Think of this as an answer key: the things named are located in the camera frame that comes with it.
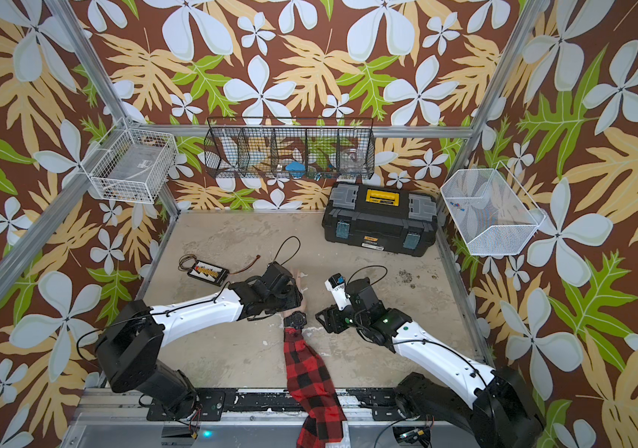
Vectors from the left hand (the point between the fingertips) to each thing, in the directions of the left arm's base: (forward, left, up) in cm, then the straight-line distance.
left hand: (300, 295), depth 87 cm
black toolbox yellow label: (+25, -28, +10) cm, 39 cm away
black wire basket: (+46, +4, +23) cm, 52 cm away
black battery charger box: (+12, +34, -6) cm, 36 cm away
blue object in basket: (+38, +2, +21) cm, 44 cm away
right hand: (-7, -7, +3) cm, 10 cm away
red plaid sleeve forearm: (-25, -4, -6) cm, 26 cm away
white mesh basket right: (+19, -59, +19) cm, 65 cm away
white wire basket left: (+31, +53, +27) cm, 67 cm away
